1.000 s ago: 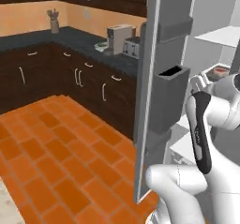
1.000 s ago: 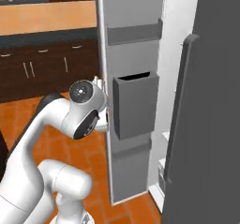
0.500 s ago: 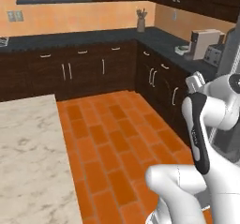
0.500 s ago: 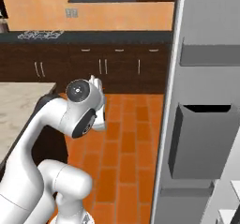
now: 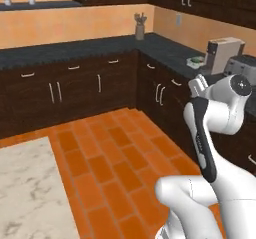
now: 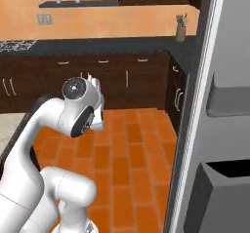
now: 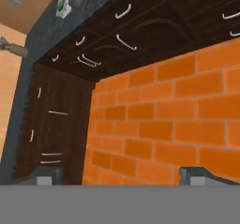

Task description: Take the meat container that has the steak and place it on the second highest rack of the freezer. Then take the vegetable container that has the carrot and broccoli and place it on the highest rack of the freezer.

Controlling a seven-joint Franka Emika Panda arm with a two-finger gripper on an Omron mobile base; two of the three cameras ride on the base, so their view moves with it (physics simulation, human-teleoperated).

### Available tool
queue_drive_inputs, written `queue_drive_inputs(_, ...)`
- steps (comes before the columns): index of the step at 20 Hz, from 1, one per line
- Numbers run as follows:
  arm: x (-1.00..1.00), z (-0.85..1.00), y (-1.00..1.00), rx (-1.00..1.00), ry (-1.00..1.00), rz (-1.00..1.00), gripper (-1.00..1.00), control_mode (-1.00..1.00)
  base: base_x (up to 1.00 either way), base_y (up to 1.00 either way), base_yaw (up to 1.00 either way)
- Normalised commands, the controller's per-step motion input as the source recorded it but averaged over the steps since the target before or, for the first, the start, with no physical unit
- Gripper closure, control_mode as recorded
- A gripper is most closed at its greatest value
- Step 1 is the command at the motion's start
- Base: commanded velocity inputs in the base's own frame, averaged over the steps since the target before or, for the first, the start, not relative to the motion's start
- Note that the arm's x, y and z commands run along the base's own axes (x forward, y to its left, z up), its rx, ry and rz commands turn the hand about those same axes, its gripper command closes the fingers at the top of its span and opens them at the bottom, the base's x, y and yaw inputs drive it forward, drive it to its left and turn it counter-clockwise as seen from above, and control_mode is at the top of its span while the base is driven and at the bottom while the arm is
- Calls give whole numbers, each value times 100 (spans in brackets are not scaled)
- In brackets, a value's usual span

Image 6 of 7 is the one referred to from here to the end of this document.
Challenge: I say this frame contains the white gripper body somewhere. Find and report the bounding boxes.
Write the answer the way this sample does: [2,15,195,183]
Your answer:
[86,74,105,98]

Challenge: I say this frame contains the grey freezer door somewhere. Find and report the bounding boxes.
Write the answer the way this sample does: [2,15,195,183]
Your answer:
[163,0,250,233]

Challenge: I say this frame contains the long dark wood base cupboards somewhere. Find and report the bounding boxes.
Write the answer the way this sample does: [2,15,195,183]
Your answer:
[0,52,171,114]

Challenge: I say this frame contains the short dark wood base cupboards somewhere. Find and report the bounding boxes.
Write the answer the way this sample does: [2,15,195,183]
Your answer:
[164,52,189,136]

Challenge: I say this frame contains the black hob with grates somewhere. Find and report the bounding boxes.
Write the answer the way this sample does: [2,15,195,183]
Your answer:
[0,40,37,53]

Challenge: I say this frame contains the beige pot with utensils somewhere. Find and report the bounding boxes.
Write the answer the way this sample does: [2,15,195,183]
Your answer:
[175,13,188,43]

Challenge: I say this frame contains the shallow grey door shelf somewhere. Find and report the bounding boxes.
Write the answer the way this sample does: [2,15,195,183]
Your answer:
[206,72,250,118]

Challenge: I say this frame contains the deep grey door bin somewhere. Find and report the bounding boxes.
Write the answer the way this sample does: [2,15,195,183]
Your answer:
[183,159,250,233]

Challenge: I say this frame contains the dark wall shelf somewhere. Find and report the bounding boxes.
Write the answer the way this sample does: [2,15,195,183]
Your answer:
[38,0,120,9]

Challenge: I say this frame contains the grey wall socket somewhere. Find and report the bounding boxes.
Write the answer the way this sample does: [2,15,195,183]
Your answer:
[36,13,53,25]

